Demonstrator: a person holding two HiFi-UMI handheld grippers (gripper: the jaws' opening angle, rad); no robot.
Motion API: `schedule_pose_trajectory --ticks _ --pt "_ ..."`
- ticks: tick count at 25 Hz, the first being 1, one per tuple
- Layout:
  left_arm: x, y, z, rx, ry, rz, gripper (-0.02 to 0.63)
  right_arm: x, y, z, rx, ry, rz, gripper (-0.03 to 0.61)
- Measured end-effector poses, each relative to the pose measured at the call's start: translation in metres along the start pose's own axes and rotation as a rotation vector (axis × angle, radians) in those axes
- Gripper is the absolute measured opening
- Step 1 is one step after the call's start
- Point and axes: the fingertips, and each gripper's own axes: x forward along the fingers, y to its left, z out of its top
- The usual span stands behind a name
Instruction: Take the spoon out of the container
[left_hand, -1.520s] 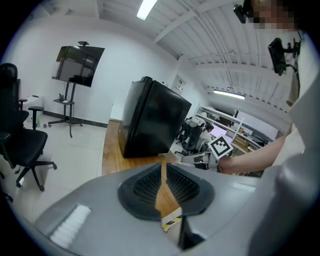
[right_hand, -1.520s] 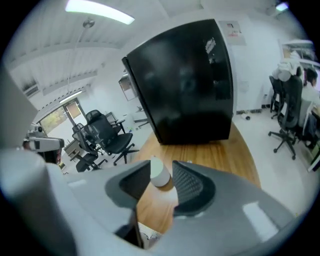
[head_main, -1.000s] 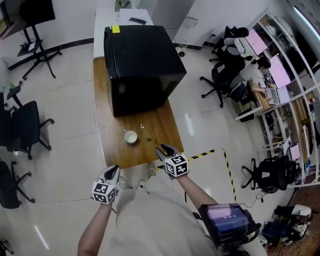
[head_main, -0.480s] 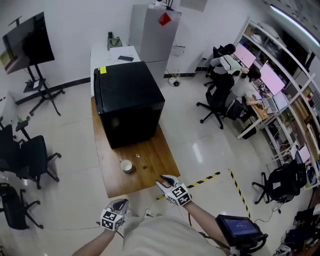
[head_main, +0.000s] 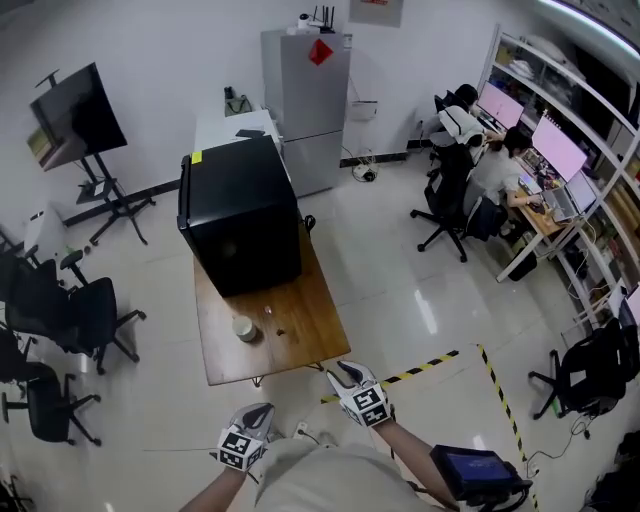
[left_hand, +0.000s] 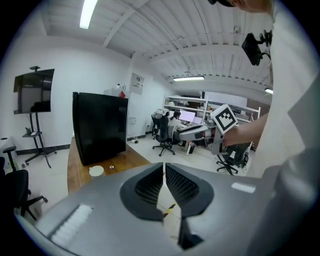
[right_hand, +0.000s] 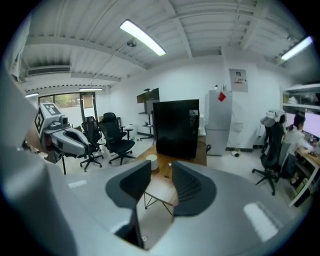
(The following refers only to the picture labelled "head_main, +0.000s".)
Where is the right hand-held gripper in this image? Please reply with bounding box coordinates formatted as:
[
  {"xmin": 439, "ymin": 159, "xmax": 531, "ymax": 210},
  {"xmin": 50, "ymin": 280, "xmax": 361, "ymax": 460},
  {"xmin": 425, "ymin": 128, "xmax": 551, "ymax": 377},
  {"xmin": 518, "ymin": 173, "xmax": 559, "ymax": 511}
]
[{"xmin": 326, "ymin": 360, "xmax": 394, "ymax": 429}]

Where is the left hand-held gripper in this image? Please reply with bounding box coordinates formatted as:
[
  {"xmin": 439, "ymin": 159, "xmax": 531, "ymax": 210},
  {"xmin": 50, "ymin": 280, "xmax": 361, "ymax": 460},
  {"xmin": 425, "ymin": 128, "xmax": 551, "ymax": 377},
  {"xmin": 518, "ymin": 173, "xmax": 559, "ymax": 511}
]
[{"xmin": 217, "ymin": 402, "xmax": 276, "ymax": 474}]

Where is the white cup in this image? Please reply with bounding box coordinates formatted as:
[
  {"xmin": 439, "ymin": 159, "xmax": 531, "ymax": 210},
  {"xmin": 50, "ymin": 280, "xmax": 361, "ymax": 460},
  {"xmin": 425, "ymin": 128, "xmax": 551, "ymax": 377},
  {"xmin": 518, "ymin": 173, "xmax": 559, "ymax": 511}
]
[{"xmin": 231, "ymin": 315, "xmax": 257, "ymax": 343}]

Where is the metal spoon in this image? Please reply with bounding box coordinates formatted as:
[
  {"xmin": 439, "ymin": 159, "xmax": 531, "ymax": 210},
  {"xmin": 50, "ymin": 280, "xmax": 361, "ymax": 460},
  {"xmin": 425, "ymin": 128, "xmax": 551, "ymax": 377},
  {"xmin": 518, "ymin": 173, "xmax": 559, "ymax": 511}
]
[{"xmin": 264, "ymin": 305, "xmax": 286, "ymax": 335}]

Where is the person's right forearm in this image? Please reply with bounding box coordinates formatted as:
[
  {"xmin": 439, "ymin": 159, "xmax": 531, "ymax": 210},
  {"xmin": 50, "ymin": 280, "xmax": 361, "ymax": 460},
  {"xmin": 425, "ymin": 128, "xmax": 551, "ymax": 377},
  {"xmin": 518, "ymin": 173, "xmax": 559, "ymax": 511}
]
[{"xmin": 372, "ymin": 421, "xmax": 454, "ymax": 501}]

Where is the person's left forearm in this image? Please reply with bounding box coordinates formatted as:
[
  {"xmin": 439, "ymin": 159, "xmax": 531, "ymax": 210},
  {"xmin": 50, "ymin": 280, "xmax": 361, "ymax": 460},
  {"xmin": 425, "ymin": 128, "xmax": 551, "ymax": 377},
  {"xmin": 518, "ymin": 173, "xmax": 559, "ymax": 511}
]
[{"xmin": 177, "ymin": 467, "xmax": 249, "ymax": 512}]

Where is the yellow black hazard tape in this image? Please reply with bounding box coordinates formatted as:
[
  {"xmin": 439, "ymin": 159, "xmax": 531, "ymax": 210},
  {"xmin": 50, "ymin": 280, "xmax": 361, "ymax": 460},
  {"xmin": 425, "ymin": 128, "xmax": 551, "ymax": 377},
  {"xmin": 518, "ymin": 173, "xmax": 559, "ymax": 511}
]
[
  {"xmin": 319, "ymin": 349, "xmax": 460, "ymax": 405},
  {"xmin": 477, "ymin": 343, "xmax": 541, "ymax": 512}
]

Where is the person's beige clothing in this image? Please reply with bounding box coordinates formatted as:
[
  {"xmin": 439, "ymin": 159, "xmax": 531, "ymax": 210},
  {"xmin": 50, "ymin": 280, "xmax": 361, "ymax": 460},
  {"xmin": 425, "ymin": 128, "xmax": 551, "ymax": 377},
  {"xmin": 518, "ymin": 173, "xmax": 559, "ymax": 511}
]
[{"xmin": 254, "ymin": 439, "xmax": 441, "ymax": 512}]

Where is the black tablet screen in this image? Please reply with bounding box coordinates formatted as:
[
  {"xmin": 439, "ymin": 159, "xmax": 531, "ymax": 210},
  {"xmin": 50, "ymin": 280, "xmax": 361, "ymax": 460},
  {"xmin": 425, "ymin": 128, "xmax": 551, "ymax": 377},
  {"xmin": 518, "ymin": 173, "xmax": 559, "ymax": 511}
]
[{"xmin": 429, "ymin": 443, "xmax": 534, "ymax": 506}]

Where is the black office chair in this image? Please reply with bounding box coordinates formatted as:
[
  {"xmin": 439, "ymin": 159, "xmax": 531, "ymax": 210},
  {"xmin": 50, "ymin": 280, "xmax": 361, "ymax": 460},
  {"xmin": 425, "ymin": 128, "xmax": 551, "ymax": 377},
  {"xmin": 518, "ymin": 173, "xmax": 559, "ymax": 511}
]
[
  {"xmin": 59, "ymin": 249, "xmax": 148, "ymax": 376},
  {"xmin": 0, "ymin": 257, "xmax": 76, "ymax": 351},
  {"xmin": 409, "ymin": 142, "xmax": 506, "ymax": 264},
  {"xmin": 528, "ymin": 317, "xmax": 640, "ymax": 421},
  {"xmin": 0, "ymin": 362, "xmax": 103, "ymax": 448}
]

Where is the black mini fridge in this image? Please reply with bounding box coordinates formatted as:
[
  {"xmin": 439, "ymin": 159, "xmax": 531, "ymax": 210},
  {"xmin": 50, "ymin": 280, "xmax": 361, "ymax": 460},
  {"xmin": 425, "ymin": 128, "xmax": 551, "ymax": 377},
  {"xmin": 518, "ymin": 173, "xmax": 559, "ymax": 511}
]
[{"xmin": 176, "ymin": 134, "xmax": 303, "ymax": 299}]

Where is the white framed wooden desk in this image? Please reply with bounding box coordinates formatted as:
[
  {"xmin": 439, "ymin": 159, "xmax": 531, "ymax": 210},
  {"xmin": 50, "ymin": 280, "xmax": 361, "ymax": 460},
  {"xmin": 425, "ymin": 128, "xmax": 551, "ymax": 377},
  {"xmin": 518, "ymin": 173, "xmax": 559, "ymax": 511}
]
[{"xmin": 497, "ymin": 184, "xmax": 581, "ymax": 284}]

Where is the black wheeled screen stand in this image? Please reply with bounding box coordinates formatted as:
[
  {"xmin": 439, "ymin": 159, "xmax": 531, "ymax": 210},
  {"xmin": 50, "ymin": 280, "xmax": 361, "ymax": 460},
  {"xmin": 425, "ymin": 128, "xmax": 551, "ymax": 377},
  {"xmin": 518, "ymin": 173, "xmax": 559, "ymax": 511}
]
[{"xmin": 62, "ymin": 152, "xmax": 157, "ymax": 246}]

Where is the silver refrigerator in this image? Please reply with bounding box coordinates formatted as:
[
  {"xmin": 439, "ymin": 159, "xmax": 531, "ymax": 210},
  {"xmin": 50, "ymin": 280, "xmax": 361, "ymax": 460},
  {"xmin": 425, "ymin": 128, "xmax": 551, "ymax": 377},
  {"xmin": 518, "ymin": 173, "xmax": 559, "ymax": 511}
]
[{"xmin": 260, "ymin": 28, "xmax": 352, "ymax": 199}]

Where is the white air purifier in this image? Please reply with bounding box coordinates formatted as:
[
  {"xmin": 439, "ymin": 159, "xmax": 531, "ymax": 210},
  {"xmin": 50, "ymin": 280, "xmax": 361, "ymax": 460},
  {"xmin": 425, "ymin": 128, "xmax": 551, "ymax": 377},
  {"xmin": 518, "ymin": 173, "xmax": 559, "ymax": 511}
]
[{"xmin": 23, "ymin": 202, "xmax": 69, "ymax": 259}]

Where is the open grey laptop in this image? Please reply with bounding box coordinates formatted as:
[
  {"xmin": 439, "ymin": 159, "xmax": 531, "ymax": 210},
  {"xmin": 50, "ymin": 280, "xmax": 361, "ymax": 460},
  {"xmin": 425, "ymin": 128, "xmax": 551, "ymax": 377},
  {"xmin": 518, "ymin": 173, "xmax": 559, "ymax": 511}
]
[{"xmin": 542, "ymin": 169, "xmax": 599, "ymax": 223}]

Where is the grey bag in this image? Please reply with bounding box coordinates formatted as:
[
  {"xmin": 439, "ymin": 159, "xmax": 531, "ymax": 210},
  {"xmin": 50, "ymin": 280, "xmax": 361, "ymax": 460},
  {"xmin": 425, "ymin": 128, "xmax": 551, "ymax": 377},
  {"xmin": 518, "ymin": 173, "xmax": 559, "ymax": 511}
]
[{"xmin": 223, "ymin": 85, "xmax": 254, "ymax": 119}]

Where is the pink lit monitor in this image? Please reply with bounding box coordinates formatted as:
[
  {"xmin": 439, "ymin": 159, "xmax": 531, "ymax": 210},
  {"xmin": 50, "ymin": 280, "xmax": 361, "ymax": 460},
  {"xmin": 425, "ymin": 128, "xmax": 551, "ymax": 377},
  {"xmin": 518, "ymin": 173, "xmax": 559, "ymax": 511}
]
[
  {"xmin": 475, "ymin": 81, "xmax": 525, "ymax": 131},
  {"xmin": 531, "ymin": 114, "xmax": 589, "ymax": 182}
]

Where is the large black screen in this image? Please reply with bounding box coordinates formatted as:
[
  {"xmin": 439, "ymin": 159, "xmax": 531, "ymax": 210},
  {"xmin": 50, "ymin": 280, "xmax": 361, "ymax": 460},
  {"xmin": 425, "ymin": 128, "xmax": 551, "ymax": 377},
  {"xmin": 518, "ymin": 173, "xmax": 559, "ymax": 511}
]
[{"xmin": 28, "ymin": 62, "xmax": 129, "ymax": 173}]

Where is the black router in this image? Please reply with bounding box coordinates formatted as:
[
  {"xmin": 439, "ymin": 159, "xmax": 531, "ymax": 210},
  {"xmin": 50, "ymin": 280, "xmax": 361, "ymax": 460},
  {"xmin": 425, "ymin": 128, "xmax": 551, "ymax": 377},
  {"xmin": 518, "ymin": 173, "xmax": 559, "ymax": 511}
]
[{"xmin": 307, "ymin": 4, "xmax": 337, "ymax": 35}]

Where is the white storage shelf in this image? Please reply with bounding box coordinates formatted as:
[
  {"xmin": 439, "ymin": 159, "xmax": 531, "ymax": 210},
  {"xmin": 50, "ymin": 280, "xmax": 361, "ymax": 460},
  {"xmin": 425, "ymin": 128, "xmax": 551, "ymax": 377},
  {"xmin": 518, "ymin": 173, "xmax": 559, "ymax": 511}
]
[{"xmin": 479, "ymin": 22, "xmax": 640, "ymax": 331}]

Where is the floor socket with cables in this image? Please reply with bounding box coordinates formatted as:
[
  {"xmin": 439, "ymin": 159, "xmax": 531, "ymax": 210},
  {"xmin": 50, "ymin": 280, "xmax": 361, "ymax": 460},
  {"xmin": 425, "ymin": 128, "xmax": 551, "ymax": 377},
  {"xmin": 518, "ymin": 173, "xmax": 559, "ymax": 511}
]
[{"xmin": 351, "ymin": 159, "xmax": 382, "ymax": 184}]

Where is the wall notice sheet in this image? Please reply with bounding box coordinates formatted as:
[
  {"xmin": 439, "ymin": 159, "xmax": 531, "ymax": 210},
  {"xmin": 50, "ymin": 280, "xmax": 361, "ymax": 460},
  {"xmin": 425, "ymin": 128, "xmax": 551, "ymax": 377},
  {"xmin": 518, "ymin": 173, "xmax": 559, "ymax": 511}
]
[{"xmin": 348, "ymin": 0, "xmax": 404, "ymax": 29}]

